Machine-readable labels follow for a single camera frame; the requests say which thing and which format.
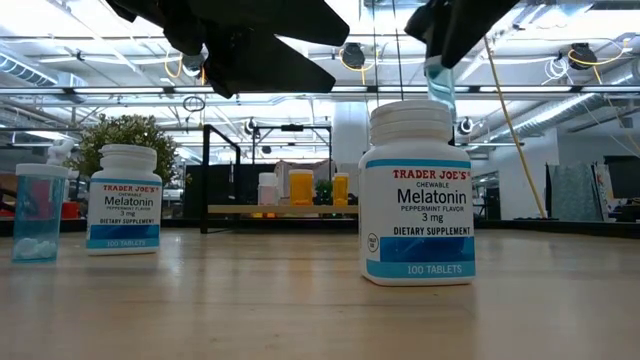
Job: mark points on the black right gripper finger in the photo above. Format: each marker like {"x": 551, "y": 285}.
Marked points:
{"x": 432, "y": 25}
{"x": 470, "y": 25}

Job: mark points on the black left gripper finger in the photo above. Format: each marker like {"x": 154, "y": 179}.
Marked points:
{"x": 260, "y": 65}
{"x": 280, "y": 17}

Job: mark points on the blue pill vial white cap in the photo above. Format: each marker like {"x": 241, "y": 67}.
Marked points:
{"x": 39, "y": 215}
{"x": 442, "y": 90}

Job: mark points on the small clear pill bottle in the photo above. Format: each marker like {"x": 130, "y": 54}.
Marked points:
{"x": 267, "y": 192}

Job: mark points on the large orange pill vial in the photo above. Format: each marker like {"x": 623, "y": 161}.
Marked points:
{"x": 301, "y": 190}

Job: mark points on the small orange pill vial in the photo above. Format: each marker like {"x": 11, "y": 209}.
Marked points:
{"x": 341, "y": 192}

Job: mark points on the long ceiling light strip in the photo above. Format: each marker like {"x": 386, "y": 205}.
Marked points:
{"x": 125, "y": 90}

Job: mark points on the green artificial potted plant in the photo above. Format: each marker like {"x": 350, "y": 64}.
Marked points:
{"x": 125, "y": 132}

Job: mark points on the small background green plant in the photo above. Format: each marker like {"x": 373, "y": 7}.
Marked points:
{"x": 323, "y": 191}

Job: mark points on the white background object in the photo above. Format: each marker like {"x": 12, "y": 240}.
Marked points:
{"x": 61, "y": 150}

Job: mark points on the white melatonin supplement bottle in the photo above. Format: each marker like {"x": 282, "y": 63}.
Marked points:
{"x": 124, "y": 210}
{"x": 416, "y": 210}

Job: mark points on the grey patterned cloth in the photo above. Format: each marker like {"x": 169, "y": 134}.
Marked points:
{"x": 575, "y": 192}

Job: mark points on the black background monitor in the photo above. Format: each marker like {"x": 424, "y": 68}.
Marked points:
{"x": 622, "y": 177}

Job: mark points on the red background box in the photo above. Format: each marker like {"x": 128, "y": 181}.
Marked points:
{"x": 70, "y": 210}

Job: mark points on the black background station frame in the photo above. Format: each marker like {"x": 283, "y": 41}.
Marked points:
{"x": 292, "y": 128}

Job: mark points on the wooden shelf with black frame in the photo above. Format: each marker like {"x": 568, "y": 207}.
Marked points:
{"x": 235, "y": 209}

